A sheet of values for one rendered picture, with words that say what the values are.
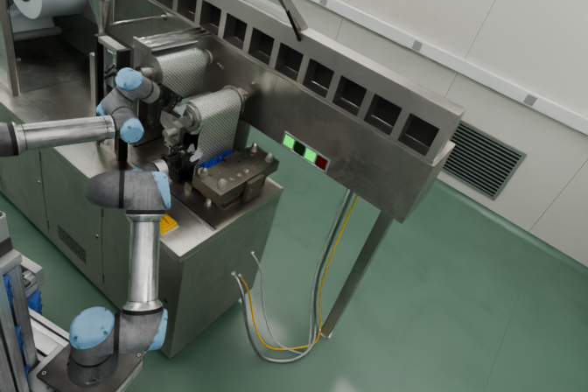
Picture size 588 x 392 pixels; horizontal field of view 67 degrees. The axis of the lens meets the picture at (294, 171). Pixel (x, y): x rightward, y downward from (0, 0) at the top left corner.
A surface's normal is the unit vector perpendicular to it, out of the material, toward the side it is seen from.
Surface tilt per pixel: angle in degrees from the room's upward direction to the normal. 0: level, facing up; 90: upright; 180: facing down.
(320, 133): 90
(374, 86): 90
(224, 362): 0
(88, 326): 7
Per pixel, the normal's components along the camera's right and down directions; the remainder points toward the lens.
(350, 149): -0.58, 0.37
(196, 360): 0.25, -0.77
